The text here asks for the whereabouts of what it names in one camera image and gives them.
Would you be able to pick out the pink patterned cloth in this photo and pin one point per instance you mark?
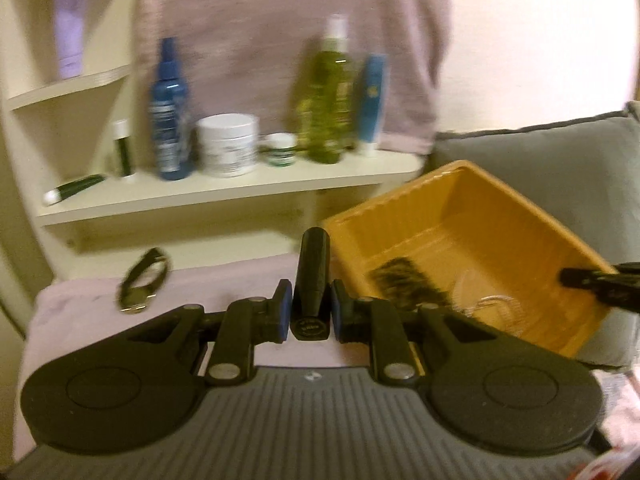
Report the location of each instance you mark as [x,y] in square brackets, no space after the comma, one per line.
[620,410]

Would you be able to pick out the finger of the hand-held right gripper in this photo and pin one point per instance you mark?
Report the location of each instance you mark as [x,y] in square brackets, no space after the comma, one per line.
[580,277]

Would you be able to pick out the cream wooden shelf unit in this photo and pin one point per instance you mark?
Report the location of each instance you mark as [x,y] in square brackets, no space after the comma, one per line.
[225,190]

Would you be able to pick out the pink fluffy hanging blanket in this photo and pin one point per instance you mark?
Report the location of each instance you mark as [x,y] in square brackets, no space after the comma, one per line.
[250,35]

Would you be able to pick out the grey cushion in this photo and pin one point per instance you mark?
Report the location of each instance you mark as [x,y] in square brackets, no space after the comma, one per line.
[525,145]

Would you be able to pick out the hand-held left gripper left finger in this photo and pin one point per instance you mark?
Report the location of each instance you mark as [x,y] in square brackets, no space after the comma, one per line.
[286,310]

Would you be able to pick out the small green jar white lid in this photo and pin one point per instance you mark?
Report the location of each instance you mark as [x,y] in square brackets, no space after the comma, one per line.
[279,151]

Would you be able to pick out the green spray bottle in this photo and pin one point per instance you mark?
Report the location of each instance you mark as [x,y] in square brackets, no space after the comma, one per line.
[326,105]

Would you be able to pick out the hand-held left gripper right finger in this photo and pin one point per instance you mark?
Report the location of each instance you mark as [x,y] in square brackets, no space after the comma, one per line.
[336,310]

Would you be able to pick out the orange ribbed plastic tray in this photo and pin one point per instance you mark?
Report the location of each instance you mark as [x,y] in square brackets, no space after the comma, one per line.
[450,220]

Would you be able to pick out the blue and white tube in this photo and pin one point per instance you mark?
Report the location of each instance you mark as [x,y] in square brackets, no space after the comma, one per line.
[372,105]

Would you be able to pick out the pale pink fluffy table towel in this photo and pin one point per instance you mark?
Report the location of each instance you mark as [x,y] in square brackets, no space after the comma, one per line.
[75,310]

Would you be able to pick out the dark green tube white cap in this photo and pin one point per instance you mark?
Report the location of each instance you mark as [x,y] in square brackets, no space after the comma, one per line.
[80,187]

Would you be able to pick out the white capped lip balm stick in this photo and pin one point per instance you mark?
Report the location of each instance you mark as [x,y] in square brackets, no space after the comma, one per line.
[122,152]

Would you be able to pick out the blue spray bottle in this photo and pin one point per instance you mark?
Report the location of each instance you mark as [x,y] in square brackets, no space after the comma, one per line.
[171,120]

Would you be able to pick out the white cream jar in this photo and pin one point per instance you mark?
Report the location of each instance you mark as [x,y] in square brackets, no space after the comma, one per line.
[226,147]

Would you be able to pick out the purple tube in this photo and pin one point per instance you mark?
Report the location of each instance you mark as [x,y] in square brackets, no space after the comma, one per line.
[71,30]

